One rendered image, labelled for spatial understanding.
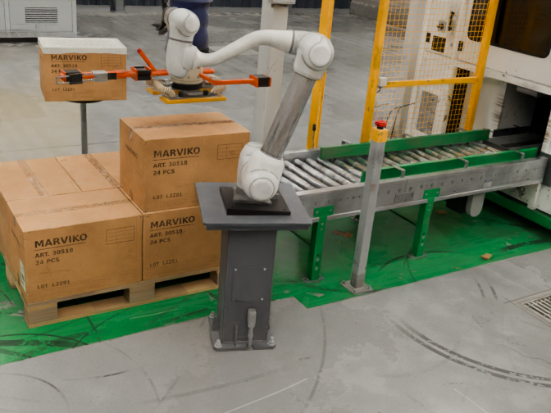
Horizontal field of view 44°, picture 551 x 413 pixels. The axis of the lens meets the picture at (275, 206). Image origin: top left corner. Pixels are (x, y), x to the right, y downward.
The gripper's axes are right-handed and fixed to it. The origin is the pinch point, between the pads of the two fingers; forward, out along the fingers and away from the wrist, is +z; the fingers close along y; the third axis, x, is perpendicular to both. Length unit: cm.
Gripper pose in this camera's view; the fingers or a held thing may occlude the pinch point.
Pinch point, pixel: (156, 10)
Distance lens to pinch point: 331.9
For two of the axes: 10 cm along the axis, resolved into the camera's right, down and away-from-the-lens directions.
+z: -5.0, -3.8, 7.8
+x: 8.6, -1.3, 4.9
